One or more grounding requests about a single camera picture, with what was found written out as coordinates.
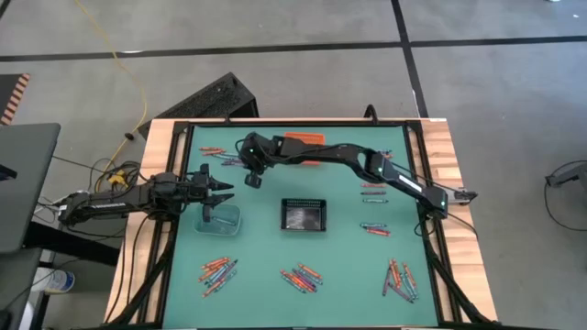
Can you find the black perforated metal case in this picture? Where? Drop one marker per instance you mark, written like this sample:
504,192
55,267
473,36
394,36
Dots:
206,103

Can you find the black desk base bar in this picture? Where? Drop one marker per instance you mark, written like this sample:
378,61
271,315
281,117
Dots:
69,243

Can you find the orange plastic basket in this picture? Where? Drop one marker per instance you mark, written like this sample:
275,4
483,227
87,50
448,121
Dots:
312,135

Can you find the yellow connector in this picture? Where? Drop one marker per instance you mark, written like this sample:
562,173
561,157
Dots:
117,178

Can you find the black floor plug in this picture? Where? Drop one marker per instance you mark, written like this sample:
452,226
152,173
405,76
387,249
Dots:
129,136

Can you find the black plastic basket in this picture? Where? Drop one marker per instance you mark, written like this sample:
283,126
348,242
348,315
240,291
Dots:
302,219

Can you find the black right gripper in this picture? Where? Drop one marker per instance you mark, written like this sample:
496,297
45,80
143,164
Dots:
259,151

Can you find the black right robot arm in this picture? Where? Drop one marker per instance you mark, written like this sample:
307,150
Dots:
413,185

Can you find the grey panel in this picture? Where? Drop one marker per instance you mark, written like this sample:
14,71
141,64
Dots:
16,284

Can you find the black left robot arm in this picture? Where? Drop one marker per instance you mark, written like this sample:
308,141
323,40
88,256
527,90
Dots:
114,204

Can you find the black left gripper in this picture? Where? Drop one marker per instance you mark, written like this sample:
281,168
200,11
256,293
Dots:
196,190

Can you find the orange black striped mat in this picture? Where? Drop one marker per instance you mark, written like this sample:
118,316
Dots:
16,96

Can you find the teal crayon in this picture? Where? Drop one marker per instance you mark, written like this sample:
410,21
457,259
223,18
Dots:
373,225
293,285
313,278
227,280
375,201
224,157
414,291
408,285
223,221
219,275

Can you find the black aluminium table frame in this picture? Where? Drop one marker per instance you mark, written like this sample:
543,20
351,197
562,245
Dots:
206,123

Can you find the white blue bottle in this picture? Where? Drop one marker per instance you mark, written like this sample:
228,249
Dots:
57,280

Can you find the grey desk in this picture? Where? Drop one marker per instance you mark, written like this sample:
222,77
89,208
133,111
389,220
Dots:
23,183

